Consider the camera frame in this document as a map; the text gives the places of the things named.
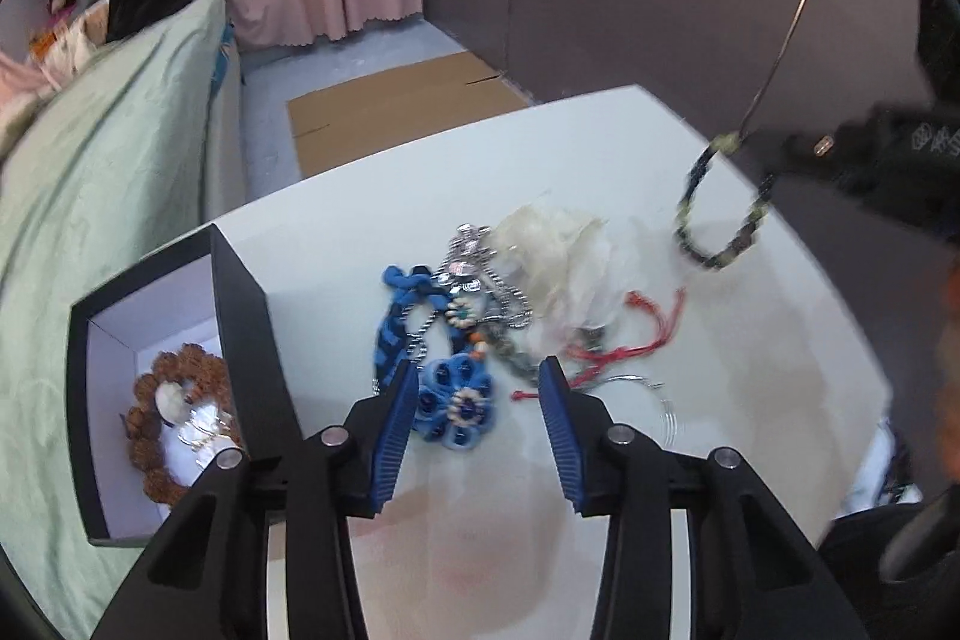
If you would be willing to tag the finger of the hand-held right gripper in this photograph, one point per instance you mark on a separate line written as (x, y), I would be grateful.
(795, 149)

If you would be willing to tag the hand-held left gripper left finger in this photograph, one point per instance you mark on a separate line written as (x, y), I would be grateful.
(394, 441)

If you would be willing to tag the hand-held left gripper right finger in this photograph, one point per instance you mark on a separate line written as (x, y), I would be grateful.
(562, 441)

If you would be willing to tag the blue fabric flower ornament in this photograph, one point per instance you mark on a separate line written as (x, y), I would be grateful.
(450, 404)

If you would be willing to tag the black jewelry box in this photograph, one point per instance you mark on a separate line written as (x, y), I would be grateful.
(247, 340)

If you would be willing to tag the white table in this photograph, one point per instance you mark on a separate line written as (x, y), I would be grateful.
(712, 347)

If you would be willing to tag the white plastic bag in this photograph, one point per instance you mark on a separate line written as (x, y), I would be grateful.
(547, 250)

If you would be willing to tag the brown cardboard sheet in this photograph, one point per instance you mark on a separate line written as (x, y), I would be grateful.
(397, 100)

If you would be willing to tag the green bed blanket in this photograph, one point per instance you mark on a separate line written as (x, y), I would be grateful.
(97, 197)

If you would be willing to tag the printed pillow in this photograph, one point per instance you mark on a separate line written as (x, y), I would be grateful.
(67, 36)

